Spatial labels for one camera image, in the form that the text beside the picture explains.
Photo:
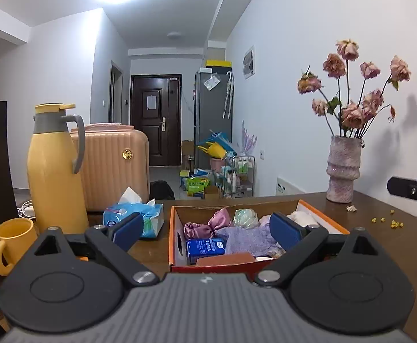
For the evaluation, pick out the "pink textured vase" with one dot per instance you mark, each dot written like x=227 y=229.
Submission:
x=343 y=168

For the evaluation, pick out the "yellow thermos jug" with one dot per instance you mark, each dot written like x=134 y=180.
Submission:
x=54 y=163

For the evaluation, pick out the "pink satin bow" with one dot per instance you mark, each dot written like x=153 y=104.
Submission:
x=221 y=219

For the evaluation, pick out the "yellow mug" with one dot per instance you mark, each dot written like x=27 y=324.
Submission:
x=16 y=237

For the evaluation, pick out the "purple knitted pouch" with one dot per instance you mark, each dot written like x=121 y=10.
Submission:
x=257 y=241

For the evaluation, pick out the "grey refrigerator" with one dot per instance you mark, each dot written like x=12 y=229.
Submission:
x=210 y=114

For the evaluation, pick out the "white alpaca plush toy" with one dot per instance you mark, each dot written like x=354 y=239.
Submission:
x=303 y=219

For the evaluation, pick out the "iridescent white pouch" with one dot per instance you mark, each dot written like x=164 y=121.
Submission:
x=246 y=218

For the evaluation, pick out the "dried pink roses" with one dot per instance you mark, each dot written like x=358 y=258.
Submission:
x=359 y=93

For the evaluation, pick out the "folded lilac towel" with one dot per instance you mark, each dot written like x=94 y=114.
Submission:
x=265 y=220

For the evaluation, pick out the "blue pocket tissue pack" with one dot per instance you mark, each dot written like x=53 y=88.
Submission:
x=202 y=248

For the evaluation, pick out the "yellow box on fridge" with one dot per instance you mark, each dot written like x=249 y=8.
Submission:
x=218 y=63

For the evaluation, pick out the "pink suitcase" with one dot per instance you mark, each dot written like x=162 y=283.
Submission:
x=116 y=158

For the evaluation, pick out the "wire storage cart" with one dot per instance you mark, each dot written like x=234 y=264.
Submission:
x=238 y=177

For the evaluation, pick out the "black bag on floor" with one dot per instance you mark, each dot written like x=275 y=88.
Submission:
x=160 y=190

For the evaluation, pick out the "dark brown door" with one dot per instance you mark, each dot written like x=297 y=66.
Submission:
x=156 y=111

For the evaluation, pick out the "orange cardboard box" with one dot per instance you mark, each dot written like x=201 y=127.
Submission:
x=180 y=215

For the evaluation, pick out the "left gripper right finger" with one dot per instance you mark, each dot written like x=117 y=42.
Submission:
x=299 y=243

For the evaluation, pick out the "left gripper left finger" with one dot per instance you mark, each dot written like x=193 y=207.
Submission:
x=111 y=246

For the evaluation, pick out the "green snack bag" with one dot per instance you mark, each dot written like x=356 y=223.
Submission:
x=196 y=185

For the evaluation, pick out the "brown sponge block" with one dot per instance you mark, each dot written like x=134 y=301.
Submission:
x=226 y=260

